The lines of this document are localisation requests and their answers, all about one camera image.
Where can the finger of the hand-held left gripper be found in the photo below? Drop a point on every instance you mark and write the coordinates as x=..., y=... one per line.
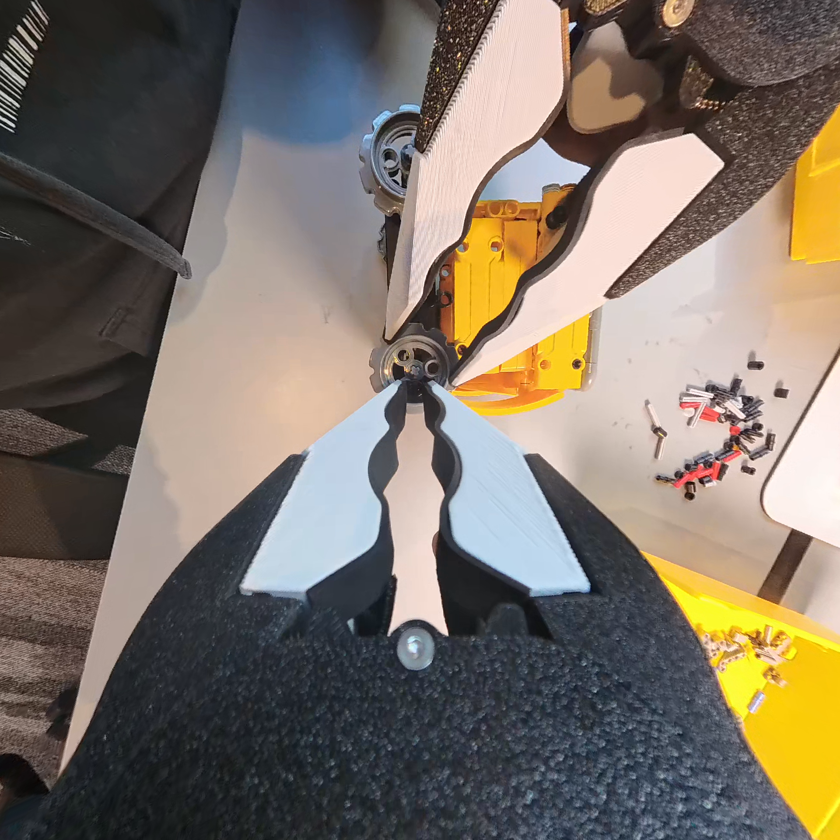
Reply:
x=485, y=118
x=623, y=216

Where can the heap of grey brick parts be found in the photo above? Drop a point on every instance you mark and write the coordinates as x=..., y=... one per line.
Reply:
x=748, y=649

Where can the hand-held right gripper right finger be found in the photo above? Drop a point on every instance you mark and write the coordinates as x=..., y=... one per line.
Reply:
x=512, y=518

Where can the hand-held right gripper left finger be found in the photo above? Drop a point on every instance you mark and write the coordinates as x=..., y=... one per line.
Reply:
x=321, y=518

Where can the yellow plastic storage bin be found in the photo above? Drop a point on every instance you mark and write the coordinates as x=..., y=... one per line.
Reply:
x=820, y=210
x=800, y=754

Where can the grey desk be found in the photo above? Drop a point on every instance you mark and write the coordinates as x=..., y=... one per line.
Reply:
x=262, y=328

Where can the pile of red black pins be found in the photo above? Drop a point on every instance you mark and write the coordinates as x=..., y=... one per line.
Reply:
x=722, y=426

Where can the white book stand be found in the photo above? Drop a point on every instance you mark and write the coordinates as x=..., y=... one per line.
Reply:
x=814, y=472

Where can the yellow black toy brick vehicle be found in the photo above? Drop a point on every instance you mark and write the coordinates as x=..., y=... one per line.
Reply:
x=499, y=249

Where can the grey axle with black connector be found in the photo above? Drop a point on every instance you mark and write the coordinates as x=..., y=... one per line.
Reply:
x=656, y=433

